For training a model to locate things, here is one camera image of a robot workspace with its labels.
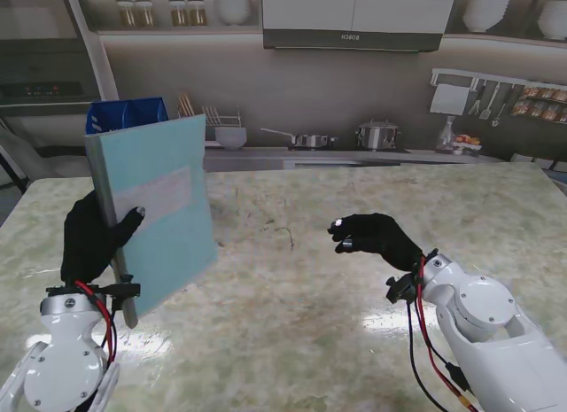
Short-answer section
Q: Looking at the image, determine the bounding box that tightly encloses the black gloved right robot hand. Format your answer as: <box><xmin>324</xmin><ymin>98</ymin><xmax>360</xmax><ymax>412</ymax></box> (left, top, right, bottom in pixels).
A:
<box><xmin>328</xmin><ymin>212</ymin><xmax>425</xmax><ymax>272</ymax></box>

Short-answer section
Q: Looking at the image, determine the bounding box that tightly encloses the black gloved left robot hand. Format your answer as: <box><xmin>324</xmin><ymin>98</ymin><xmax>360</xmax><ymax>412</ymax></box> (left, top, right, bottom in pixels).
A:
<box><xmin>59</xmin><ymin>189</ymin><xmax>148</xmax><ymax>286</ymax></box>

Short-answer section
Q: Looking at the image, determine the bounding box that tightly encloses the grey folder slide bar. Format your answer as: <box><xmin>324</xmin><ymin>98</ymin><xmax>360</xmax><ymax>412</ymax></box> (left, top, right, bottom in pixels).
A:
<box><xmin>83</xmin><ymin>134</ymin><xmax>140</xmax><ymax>330</ymax></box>

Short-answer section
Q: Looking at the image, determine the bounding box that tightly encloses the light blue translucent folder cover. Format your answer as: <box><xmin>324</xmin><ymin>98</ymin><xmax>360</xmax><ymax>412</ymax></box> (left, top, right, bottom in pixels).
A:
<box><xmin>97</xmin><ymin>113</ymin><xmax>220</xmax><ymax>319</ymax></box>

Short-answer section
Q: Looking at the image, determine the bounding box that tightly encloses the white printed receipt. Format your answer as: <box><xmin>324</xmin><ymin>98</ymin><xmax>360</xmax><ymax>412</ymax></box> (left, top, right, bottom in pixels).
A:
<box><xmin>113</xmin><ymin>165</ymin><xmax>197</xmax><ymax>228</ymax></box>

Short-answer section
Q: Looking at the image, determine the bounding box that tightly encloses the blue perforated plastic file rack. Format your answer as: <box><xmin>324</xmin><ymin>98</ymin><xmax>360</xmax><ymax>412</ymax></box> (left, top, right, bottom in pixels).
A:
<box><xmin>85</xmin><ymin>97</ymin><xmax>170</xmax><ymax>136</ymax></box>

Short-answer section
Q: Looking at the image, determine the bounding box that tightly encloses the black metal stand leg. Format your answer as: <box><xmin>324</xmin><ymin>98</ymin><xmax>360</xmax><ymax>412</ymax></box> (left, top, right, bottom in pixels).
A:
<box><xmin>0</xmin><ymin>120</ymin><xmax>28</xmax><ymax>195</ymax></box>

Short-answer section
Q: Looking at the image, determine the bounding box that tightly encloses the printed kitchen scene backdrop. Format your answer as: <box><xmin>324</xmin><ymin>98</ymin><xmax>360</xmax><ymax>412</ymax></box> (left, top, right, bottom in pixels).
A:
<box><xmin>0</xmin><ymin>0</ymin><xmax>567</xmax><ymax>183</ymax></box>

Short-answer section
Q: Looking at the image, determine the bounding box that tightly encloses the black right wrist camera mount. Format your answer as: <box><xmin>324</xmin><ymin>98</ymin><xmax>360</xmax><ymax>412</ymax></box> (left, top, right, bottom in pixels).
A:
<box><xmin>384</xmin><ymin>273</ymin><xmax>418</xmax><ymax>304</ymax></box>

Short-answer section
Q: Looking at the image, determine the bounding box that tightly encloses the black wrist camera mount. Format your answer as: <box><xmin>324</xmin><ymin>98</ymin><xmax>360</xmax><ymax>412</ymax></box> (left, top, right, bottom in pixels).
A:
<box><xmin>384</xmin><ymin>273</ymin><xmax>418</xmax><ymax>304</ymax></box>
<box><xmin>102</xmin><ymin>273</ymin><xmax>143</xmax><ymax>315</ymax></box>

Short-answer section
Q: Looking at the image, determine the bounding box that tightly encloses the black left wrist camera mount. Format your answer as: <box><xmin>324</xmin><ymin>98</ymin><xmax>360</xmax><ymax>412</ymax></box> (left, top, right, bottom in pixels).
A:
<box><xmin>102</xmin><ymin>273</ymin><xmax>143</xmax><ymax>315</ymax></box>

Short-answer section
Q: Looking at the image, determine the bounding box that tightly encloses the left arm red cable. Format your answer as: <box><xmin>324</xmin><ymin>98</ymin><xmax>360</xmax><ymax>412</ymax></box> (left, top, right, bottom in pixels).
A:
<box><xmin>73</xmin><ymin>278</ymin><xmax>118</xmax><ymax>364</ymax></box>

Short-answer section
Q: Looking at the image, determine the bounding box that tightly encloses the arm red cable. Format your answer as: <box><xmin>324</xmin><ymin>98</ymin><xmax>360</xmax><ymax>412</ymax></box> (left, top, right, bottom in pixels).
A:
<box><xmin>406</xmin><ymin>255</ymin><xmax>482</xmax><ymax>412</ymax></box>
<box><xmin>73</xmin><ymin>278</ymin><xmax>118</xmax><ymax>364</ymax></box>

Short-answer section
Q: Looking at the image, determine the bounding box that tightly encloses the right arm red cable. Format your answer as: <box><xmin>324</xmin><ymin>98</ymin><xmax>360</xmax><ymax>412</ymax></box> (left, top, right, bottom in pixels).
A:
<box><xmin>406</xmin><ymin>255</ymin><xmax>482</xmax><ymax>412</ymax></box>

